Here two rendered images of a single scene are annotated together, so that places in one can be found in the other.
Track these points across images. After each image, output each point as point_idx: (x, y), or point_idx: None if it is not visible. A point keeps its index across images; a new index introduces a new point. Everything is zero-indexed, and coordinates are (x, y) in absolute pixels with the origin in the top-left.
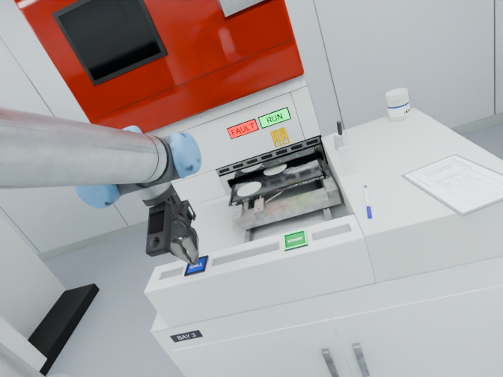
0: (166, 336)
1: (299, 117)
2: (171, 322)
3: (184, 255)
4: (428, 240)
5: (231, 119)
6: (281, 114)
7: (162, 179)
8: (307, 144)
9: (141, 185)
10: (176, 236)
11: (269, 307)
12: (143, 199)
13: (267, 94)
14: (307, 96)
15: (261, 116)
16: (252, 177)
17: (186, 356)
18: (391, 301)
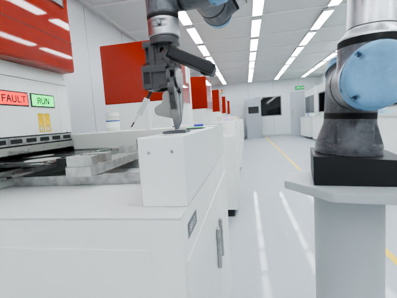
0: (186, 226)
1: (59, 110)
2: (188, 196)
3: (179, 110)
4: (218, 136)
5: (3, 81)
6: (48, 100)
7: (234, 12)
8: (63, 138)
9: (223, 8)
10: (180, 86)
11: (208, 178)
12: (175, 32)
13: (40, 75)
14: (65, 94)
15: (33, 93)
16: (19, 160)
17: (192, 268)
18: (218, 178)
